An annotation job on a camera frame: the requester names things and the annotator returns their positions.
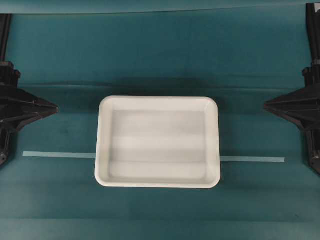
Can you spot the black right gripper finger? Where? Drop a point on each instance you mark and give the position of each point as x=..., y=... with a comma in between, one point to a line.
x=302, y=99
x=300, y=123

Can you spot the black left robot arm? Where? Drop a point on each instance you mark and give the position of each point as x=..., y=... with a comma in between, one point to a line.
x=5, y=23

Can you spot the white plastic tray case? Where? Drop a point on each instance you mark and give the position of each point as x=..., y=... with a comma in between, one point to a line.
x=158, y=142

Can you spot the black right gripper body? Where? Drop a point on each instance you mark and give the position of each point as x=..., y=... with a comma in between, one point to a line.
x=312, y=80

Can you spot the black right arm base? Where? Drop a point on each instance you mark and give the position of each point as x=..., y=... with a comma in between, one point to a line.
x=313, y=147

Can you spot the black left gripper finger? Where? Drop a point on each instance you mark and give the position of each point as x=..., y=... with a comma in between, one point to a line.
x=28, y=98
x=19, y=122

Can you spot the teal table cloth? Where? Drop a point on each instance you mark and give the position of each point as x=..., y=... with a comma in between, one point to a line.
x=238, y=57

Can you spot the light blue tape strip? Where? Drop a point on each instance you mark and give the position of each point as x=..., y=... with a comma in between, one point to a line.
x=57, y=154

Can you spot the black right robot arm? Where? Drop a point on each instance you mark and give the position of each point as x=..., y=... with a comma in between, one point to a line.
x=312, y=13

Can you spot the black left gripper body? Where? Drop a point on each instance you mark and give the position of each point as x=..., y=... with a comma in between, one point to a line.
x=14, y=105

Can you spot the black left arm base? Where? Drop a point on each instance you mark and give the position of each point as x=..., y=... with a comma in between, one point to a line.
x=5, y=146

